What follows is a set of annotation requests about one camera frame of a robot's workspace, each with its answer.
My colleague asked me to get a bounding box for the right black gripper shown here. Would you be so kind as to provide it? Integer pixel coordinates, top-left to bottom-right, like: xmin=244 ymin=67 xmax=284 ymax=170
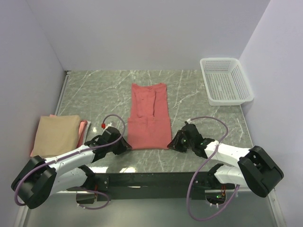
xmin=167 ymin=130 xmax=194 ymax=153

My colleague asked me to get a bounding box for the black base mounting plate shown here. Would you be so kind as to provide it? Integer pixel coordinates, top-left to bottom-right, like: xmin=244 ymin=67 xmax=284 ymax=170
xmin=85 ymin=172 xmax=235 ymax=200

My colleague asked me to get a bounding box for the white plastic basket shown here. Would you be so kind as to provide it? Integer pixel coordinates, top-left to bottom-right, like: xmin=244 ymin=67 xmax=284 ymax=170
xmin=200 ymin=58 xmax=254 ymax=106

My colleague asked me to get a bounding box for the red t shirt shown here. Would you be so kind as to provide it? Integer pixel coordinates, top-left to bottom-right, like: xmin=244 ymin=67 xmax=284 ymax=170
xmin=127 ymin=83 xmax=172 ymax=149

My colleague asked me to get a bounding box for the folded pink t shirt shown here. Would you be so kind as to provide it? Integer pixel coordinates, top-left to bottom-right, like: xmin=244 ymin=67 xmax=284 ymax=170
xmin=30 ymin=114 xmax=88 ymax=158

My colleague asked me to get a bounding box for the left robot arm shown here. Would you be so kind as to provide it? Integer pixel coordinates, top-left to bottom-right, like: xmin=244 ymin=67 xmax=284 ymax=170
xmin=11 ymin=126 xmax=132 ymax=209

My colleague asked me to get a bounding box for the folded white t shirt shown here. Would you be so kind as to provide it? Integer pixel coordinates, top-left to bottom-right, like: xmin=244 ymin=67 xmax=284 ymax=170
xmin=82 ymin=121 xmax=91 ymax=144

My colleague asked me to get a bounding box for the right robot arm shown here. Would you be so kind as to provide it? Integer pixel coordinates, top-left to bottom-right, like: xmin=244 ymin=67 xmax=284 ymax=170
xmin=168 ymin=123 xmax=284 ymax=198

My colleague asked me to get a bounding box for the aluminium rail frame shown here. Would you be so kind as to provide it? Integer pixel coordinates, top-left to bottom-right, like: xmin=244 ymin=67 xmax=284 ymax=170
xmin=14 ymin=189 xmax=286 ymax=227

